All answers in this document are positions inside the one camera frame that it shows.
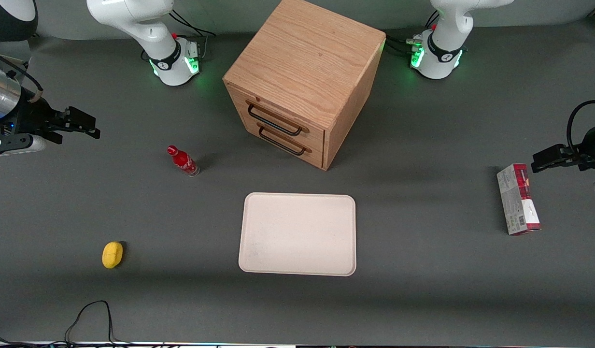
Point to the wooden drawer cabinet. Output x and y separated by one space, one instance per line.
307 53

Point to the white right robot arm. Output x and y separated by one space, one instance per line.
133 19

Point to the red soda bottle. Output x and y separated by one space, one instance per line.
184 162

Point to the beige rectangular tray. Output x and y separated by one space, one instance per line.
297 234

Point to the red and grey carton box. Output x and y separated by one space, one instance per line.
517 200

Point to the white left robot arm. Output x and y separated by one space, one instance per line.
452 24

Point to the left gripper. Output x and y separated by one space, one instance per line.
591 143

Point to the yellow lemon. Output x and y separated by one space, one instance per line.
112 254

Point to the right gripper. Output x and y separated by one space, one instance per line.
31 118

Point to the wooden drawer front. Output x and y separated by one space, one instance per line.
283 113
278 137

